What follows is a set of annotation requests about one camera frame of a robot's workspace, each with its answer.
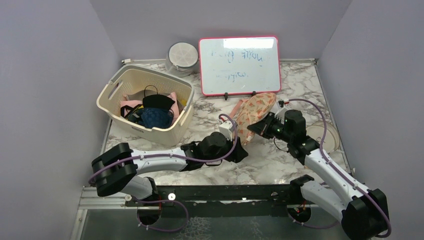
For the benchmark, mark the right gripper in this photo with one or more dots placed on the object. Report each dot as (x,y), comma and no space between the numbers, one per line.
(262,127)

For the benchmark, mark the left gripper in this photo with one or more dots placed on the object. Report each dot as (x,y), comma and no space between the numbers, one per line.
(238,154)

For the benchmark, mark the floral mesh laundry bag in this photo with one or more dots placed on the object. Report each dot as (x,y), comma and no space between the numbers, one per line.
(250,111)

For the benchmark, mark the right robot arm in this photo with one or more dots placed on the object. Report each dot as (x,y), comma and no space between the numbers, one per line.
(362,212)

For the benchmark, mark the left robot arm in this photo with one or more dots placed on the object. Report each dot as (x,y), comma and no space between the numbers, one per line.
(119,168)

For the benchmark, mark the black bra in basket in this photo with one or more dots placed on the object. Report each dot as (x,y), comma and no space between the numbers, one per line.
(157,101)

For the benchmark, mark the cream plastic laundry basket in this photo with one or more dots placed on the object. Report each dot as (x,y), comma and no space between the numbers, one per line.
(131,79)

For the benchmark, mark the round white disc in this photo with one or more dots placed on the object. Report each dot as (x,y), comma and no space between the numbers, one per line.
(326,133)

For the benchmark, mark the pink framed whiteboard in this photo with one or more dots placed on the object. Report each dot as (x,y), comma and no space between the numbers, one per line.
(239,65)

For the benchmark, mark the blue lace garment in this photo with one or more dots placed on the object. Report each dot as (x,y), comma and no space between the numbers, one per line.
(154,118)

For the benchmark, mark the white round mesh container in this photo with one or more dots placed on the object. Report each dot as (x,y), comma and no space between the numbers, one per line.
(181,59)

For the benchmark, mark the pink garment in basket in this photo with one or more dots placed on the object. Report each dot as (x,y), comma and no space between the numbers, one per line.
(135,100)

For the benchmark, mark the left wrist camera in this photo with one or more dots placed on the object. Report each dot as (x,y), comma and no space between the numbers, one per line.
(227,128)

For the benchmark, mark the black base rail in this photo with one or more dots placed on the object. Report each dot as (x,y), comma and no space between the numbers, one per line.
(205,201)

